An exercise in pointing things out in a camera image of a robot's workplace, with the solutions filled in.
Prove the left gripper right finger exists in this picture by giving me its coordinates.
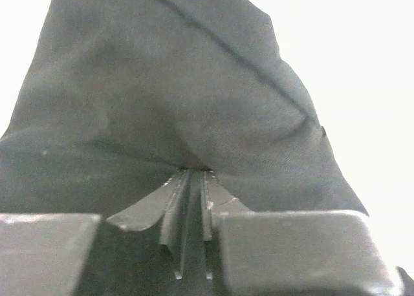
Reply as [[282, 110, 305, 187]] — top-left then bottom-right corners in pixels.
[[200, 171, 248, 280]]

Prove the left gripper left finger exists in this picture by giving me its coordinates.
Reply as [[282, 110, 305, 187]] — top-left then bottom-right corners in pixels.
[[107, 170, 190, 280]]

